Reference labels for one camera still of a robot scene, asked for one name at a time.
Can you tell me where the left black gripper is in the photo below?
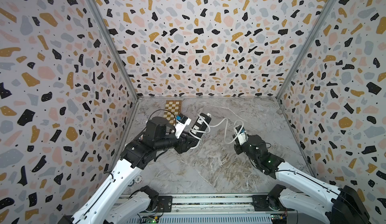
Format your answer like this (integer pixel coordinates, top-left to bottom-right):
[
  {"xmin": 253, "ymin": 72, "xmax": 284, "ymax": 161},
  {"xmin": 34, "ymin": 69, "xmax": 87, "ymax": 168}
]
[{"xmin": 155, "ymin": 130, "xmax": 199, "ymax": 154}]

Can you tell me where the white power cord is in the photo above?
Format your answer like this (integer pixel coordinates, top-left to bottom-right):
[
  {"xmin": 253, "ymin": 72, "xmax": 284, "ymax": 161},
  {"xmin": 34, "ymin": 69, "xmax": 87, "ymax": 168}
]
[{"xmin": 186, "ymin": 113, "xmax": 245, "ymax": 149}]

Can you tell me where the black power strip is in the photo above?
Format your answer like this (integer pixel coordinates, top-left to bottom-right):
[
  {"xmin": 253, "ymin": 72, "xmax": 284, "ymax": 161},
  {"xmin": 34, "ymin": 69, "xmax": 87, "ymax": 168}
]
[{"xmin": 190, "ymin": 113, "xmax": 212, "ymax": 138}]

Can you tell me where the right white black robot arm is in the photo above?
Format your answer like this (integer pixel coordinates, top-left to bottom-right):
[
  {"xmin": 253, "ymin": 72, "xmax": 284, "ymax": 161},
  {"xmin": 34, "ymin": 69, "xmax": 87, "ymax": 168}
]
[{"xmin": 233, "ymin": 133, "xmax": 370, "ymax": 224}]

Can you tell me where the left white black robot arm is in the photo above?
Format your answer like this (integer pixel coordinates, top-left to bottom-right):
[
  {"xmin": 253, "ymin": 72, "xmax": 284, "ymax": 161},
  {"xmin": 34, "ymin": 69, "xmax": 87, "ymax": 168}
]
[{"xmin": 59, "ymin": 114, "xmax": 207, "ymax": 224}]

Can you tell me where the wooden chessboard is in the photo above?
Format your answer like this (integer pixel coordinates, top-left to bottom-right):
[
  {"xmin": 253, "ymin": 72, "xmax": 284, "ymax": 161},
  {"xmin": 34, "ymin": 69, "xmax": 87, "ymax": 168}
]
[{"xmin": 163, "ymin": 100, "xmax": 182, "ymax": 125}]

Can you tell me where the round white sticker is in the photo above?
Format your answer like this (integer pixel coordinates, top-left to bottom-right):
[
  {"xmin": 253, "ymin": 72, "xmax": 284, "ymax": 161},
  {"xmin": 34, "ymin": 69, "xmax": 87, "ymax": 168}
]
[{"xmin": 134, "ymin": 175, "xmax": 143, "ymax": 183}]

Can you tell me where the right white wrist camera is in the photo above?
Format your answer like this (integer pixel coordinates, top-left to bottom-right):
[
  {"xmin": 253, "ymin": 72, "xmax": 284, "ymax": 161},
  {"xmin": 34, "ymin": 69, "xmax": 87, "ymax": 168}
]
[{"xmin": 235, "ymin": 125, "xmax": 248, "ymax": 145}]

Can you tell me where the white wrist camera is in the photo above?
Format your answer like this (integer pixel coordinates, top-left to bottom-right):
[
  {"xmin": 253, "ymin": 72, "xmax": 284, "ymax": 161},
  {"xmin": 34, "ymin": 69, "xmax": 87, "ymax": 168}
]
[
  {"xmin": 175, "ymin": 113, "xmax": 192, "ymax": 139},
  {"xmin": 235, "ymin": 125, "xmax": 248, "ymax": 145}
]

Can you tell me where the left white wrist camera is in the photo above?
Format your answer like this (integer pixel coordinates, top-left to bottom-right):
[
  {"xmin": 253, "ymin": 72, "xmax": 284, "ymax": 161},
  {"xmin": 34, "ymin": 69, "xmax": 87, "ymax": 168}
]
[{"xmin": 175, "ymin": 113, "xmax": 192, "ymax": 139}]

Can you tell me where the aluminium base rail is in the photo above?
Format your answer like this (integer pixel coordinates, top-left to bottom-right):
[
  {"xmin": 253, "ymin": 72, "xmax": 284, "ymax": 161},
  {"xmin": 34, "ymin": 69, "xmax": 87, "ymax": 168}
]
[{"xmin": 116, "ymin": 193, "xmax": 332, "ymax": 224}]

